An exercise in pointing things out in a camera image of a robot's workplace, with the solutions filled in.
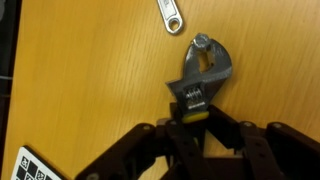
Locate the checkered calibration board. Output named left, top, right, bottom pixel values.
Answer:
left=10, top=145, right=68, bottom=180

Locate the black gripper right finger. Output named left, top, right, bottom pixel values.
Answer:
left=202, top=104, right=320, bottom=180

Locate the black-handled adjustable wrench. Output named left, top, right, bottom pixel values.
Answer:
left=165, top=32, right=233, bottom=125

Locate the silver flat wrench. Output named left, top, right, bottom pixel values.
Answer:
left=156, top=0, right=185, bottom=36

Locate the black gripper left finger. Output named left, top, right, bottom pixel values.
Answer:
left=74, top=102, right=214, bottom=180

